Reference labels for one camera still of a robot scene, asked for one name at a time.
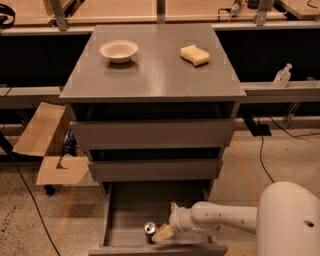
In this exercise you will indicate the grey open bottom drawer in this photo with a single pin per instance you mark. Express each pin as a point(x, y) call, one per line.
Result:
point(128, 206)

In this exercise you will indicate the black headphones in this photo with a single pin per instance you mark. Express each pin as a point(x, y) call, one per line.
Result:
point(7, 16)

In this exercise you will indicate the redbull can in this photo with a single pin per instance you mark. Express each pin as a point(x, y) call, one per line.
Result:
point(150, 231)

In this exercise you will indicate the grey middle drawer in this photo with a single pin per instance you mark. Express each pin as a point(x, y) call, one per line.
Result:
point(155, 170)

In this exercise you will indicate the yellow sponge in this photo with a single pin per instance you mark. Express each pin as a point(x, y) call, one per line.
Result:
point(194, 55)

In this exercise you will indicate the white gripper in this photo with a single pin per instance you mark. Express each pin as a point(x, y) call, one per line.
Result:
point(178, 219)

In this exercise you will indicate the blue bag in box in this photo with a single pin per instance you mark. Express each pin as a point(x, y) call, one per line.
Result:
point(69, 144)

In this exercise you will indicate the clear sanitizer bottle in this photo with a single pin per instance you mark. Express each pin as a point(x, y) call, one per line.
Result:
point(283, 76)

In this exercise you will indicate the white paper bowl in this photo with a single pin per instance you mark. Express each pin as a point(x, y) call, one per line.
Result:
point(119, 51)

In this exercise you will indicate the grey top drawer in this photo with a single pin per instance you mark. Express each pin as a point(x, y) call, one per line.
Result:
point(157, 134)

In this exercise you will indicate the open cardboard box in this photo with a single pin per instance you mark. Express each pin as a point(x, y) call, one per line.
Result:
point(44, 137)

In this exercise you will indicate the grey metal shelf rail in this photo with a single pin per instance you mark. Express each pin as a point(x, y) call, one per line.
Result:
point(295, 91)

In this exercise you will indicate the grey drawer cabinet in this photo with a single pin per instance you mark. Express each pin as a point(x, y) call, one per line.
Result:
point(156, 84)

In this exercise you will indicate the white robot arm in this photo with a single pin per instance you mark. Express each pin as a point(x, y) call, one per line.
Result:
point(286, 221)

